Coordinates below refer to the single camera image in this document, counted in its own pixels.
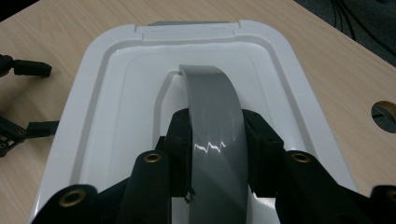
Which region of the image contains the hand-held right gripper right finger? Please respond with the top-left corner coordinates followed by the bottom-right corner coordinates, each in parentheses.
top-left (242, 107), bottom-right (286, 199)

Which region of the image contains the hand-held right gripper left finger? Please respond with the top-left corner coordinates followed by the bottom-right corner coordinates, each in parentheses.
top-left (158, 107), bottom-right (194, 199)

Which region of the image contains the white lid with grey handle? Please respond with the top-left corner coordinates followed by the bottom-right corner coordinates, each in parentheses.
top-left (27, 20), bottom-right (359, 224)

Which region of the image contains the black floor cable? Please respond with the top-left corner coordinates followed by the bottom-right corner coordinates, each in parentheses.
top-left (340, 0), bottom-right (396, 59)
top-left (329, 0), bottom-right (358, 41)

